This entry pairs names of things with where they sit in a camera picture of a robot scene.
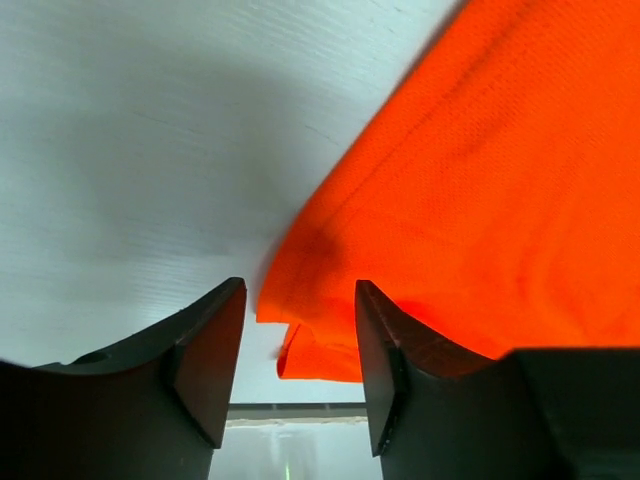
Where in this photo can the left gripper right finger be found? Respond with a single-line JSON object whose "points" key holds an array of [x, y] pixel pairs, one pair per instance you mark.
{"points": [[437, 410]]}

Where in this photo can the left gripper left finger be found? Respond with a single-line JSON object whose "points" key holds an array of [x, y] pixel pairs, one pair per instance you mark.
{"points": [[151, 406]]}

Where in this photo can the orange shorts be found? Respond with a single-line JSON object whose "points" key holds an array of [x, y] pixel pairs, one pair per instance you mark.
{"points": [[495, 196]]}

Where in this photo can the front aluminium rail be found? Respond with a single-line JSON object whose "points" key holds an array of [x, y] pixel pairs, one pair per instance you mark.
{"points": [[295, 411]]}

